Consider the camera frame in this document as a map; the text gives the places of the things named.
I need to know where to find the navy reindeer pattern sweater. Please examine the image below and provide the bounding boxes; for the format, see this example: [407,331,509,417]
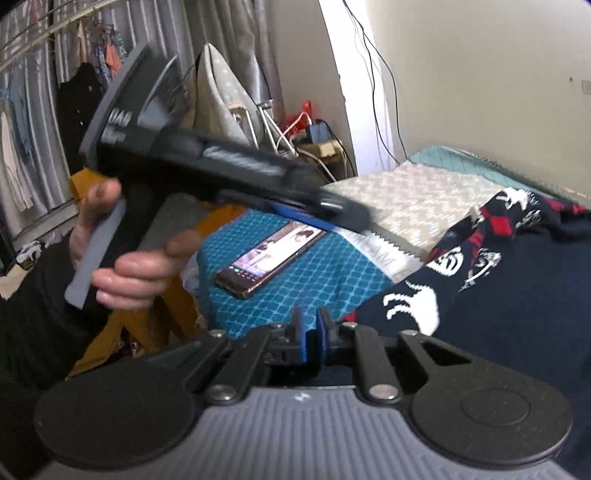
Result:
[349,188,590,479]

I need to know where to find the person's left hand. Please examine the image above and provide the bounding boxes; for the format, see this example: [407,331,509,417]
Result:
[64,179,206,310]

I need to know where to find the mustard yellow garment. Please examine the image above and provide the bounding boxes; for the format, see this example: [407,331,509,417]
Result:
[66,168,246,379]

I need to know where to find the grey dotted ironing board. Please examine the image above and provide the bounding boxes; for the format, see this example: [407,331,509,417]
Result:
[193,43,262,148]

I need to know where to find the grey curtain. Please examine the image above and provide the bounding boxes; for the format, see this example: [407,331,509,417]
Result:
[1,1,283,229]

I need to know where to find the blue power adapter box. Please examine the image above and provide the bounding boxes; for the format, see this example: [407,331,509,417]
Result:
[305,121,332,144]

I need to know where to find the smartphone with lit screen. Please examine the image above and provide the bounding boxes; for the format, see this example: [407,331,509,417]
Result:
[214,221,327,299]

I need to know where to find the blue patterned cloth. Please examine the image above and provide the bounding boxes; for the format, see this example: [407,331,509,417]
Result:
[187,210,393,339]

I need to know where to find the beige zigzag patterned bedsheet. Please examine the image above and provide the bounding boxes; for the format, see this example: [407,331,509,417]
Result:
[325,163,504,259]

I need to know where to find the teal quilted mattress pad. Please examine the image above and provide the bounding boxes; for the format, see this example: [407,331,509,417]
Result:
[409,145,590,208]

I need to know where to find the dark wall cables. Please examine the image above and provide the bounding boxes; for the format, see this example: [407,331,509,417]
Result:
[341,0,410,167]

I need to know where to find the pink wall sticker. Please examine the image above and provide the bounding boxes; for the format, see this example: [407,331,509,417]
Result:
[581,79,591,95]

